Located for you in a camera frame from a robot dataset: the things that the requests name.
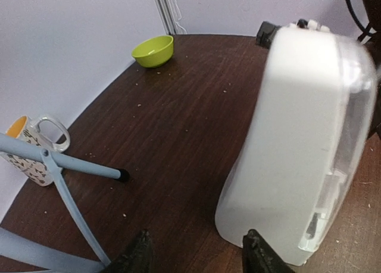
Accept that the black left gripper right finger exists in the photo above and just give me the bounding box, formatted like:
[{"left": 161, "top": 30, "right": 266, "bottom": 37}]
[{"left": 242, "top": 229, "right": 295, "bottom": 273}]

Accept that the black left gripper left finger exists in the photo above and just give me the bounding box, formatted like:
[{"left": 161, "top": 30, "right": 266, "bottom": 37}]
[{"left": 102, "top": 229, "right": 154, "bottom": 273}]

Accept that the white metronome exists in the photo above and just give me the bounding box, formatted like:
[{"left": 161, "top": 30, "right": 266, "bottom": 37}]
[{"left": 215, "top": 30, "right": 377, "bottom": 266}]

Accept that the white perforated music stand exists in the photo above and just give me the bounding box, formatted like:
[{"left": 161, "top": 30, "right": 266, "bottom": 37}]
[{"left": 0, "top": 132, "right": 130, "bottom": 272}]

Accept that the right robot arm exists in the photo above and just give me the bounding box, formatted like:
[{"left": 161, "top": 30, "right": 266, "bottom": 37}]
[{"left": 344, "top": 0, "right": 380, "bottom": 49}]

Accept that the small yellow-green bowl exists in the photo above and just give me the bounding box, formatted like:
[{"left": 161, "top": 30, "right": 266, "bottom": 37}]
[{"left": 132, "top": 35, "right": 174, "bottom": 68}]

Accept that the right aluminium frame post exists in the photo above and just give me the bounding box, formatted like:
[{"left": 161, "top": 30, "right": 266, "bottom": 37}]
[{"left": 155, "top": 0, "right": 188, "bottom": 35}]

